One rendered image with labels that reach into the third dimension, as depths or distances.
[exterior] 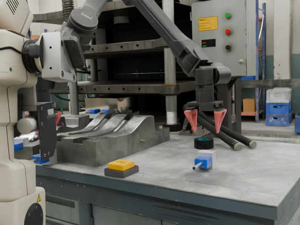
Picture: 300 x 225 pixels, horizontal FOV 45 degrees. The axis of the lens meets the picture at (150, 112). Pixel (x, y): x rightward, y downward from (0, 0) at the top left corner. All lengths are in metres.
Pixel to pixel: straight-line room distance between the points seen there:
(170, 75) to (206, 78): 0.79
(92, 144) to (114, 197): 0.19
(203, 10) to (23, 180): 1.32
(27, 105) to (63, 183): 0.42
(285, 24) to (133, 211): 6.63
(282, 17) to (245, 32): 5.70
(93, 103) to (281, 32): 5.68
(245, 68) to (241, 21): 0.23
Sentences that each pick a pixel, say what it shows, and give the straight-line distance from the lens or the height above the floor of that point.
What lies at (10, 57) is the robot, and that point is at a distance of 0.91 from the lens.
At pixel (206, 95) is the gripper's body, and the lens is 1.14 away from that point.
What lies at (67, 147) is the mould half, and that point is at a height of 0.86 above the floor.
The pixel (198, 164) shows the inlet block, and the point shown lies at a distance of 1.13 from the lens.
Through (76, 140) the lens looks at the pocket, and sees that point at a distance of 1.34.
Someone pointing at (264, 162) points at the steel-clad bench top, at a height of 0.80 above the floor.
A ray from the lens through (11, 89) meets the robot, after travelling 1.02.
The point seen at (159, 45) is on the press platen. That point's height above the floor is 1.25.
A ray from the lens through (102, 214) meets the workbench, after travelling 1.31.
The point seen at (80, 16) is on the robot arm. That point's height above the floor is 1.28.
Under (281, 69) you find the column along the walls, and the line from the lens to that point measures 7.53.
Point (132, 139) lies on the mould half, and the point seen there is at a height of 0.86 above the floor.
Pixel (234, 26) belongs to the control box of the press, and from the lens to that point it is 1.90.
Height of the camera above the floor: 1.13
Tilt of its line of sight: 7 degrees down
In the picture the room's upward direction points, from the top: 2 degrees counter-clockwise
